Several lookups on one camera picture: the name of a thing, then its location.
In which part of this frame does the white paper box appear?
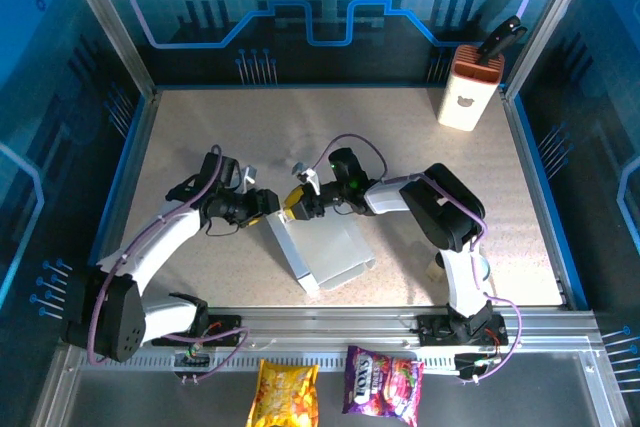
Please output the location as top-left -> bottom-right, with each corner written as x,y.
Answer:
264,211 -> 377,294

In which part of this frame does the small controller board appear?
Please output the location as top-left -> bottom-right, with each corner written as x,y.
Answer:
453,352 -> 501,382
172,346 -> 211,373

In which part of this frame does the cream knife block orange top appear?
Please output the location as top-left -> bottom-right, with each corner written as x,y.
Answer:
437,43 -> 506,133

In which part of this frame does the perforated aluminium strip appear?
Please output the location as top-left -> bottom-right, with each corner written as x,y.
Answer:
74,352 -> 596,373

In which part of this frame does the tin can with pull tab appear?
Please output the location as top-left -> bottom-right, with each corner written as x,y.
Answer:
472,254 -> 494,283

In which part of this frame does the yellow snack bag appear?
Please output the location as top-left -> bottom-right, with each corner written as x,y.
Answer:
246,359 -> 320,427

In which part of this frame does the purple candy bag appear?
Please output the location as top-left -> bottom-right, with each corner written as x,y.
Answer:
342,344 -> 425,427

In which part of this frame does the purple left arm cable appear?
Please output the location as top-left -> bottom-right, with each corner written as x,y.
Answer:
85,144 -> 251,386

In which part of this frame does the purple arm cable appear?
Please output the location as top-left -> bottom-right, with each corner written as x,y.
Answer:
317,132 -> 527,383
85,144 -> 251,386

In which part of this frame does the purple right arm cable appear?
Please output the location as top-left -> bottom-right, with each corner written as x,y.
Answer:
317,132 -> 527,383

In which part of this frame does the aluminium side rail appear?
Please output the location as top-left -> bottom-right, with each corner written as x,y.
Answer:
82,89 -> 162,311
502,89 -> 574,311

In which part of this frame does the aluminium front rail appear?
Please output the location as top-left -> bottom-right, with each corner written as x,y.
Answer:
59,307 -> 601,348

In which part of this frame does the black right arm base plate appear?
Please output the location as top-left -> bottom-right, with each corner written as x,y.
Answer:
417,313 -> 509,347

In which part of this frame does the aluminium frame post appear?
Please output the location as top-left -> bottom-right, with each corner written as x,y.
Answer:
53,0 -> 161,98
502,0 -> 599,98

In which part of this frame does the black handled knife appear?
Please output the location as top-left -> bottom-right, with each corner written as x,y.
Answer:
477,15 -> 529,66

